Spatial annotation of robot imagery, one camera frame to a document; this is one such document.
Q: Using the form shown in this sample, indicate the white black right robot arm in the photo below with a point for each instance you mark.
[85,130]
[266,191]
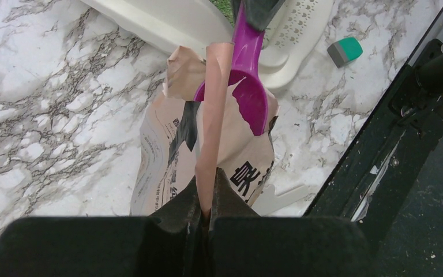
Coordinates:
[441,69]

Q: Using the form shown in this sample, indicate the orange cat litter bag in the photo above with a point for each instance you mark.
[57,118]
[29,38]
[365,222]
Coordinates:
[194,126]

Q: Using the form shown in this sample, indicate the magenta plastic litter scoop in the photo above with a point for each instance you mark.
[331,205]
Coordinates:
[239,67]

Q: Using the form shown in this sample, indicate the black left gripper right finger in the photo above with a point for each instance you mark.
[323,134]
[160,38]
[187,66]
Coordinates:
[242,243]

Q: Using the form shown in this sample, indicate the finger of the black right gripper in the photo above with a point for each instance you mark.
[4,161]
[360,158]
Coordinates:
[258,13]

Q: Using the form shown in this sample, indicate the green cat litter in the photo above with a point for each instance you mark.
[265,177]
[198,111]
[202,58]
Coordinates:
[225,7]

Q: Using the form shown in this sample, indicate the white plastic litter box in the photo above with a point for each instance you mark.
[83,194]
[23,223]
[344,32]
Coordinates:
[169,24]

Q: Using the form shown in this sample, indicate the grey bag sealing clip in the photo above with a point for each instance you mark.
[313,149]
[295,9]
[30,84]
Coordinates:
[293,202]

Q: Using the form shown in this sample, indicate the small green box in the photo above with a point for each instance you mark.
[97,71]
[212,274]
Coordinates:
[344,51]

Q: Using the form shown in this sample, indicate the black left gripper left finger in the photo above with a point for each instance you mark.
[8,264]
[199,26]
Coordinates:
[166,243]

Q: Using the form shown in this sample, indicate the black metal base rail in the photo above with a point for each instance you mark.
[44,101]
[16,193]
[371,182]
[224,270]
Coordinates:
[373,178]

